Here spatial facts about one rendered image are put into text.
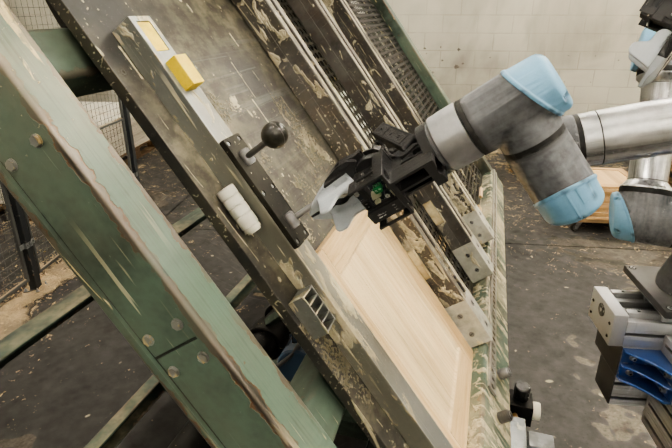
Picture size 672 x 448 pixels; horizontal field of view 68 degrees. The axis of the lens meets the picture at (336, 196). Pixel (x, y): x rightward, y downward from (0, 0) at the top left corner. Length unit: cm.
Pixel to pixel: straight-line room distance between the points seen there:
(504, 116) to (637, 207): 82
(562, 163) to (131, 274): 49
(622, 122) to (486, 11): 563
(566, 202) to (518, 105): 13
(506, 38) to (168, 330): 601
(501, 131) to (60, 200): 49
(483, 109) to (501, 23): 579
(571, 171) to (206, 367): 47
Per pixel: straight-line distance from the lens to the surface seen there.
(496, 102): 58
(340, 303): 82
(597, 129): 74
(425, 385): 103
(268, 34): 117
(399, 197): 61
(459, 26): 630
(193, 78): 78
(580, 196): 62
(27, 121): 61
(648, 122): 75
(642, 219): 136
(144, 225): 58
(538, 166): 60
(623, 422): 267
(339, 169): 66
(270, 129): 67
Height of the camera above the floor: 168
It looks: 21 degrees down
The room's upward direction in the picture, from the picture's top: straight up
